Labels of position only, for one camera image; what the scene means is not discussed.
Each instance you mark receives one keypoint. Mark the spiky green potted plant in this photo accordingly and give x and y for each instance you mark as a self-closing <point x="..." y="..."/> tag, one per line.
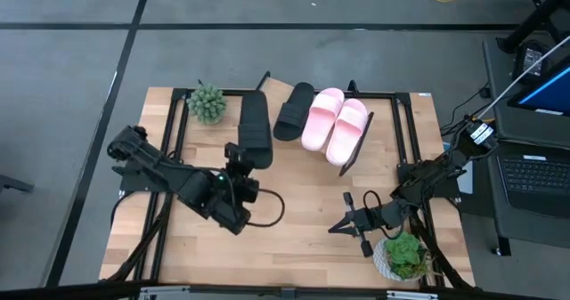
<point x="207" y="104"/>

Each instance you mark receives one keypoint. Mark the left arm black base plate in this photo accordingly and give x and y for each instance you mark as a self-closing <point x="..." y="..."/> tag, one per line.
<point x="133" y="182"/>

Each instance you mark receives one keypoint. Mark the thin white rod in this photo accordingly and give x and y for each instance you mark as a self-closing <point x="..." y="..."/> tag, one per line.
<point x="521" y="78"/>

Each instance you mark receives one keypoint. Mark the white sticker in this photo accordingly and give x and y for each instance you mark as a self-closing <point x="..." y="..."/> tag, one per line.
<point x="424" y="94"/>

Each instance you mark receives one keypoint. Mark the black stand post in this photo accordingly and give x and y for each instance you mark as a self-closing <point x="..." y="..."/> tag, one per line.
<point x="534" y="19"/>

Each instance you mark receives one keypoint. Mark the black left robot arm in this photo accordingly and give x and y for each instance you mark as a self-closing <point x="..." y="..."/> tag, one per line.
<point x="191" y="188"/>

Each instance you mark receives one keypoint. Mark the pink slide sandal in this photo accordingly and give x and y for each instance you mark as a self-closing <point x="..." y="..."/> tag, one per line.
<point x="345" y="133"/>
<point x="320" y="122"/>

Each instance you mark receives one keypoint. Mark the black rig rail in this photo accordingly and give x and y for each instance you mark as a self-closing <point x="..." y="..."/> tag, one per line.
<point x="67" y="291"/>

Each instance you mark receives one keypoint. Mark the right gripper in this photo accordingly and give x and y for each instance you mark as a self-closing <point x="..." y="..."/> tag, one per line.
<point x="369" y="219"/>

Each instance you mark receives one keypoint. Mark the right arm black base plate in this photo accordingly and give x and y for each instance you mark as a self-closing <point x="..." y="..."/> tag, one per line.
<point x="445" y="188"/>

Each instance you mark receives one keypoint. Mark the black laptop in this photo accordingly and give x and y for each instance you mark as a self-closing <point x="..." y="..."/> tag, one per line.
<point x="534" y="180"/>

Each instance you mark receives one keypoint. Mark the yellow clip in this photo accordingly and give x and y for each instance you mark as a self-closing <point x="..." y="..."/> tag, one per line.
<point x="489" y="120"/>

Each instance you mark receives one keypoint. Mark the wooden shelf with black legs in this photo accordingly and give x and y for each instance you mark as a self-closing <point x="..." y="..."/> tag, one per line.
<point x="277" y="93"/>

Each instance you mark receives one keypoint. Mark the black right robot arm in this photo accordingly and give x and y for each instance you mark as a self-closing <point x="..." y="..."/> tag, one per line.
<point x="427" y="175"/>

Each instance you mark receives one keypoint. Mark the silver rail bracket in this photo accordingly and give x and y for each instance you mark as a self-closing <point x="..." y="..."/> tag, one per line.
<point x="412" y="295"/>
<point x="162" y="293"/>

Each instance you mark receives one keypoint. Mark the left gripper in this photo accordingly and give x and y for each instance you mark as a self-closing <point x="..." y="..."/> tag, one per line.
<point x="245" y="186"/>

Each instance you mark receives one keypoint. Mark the black aluminium table frame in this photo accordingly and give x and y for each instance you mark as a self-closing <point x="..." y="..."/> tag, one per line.
<point x="401" y="113"/>

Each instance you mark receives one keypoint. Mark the white paper sheet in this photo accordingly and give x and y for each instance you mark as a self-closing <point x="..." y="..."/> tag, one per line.
<point x="466" y="182"/>

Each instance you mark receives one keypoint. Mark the black slide sandal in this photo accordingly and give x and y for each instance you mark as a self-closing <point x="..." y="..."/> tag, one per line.
<point x="254" y="122"/>
<point x="291" y="113"/>

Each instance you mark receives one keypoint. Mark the green succulent in white pot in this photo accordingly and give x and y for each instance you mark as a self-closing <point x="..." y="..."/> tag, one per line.
<point x="403" y="255"/>

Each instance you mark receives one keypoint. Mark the monitor with blue screen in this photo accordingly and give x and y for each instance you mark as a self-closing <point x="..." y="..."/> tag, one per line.
<point x="545" y="91"/>

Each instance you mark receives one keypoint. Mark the dark chair leg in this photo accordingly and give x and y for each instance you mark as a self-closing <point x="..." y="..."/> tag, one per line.
<point x="15" y="184"/>

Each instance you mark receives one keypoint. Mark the black power adapter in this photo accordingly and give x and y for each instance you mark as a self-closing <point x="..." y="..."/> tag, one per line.
<point x="530" y="59"/>

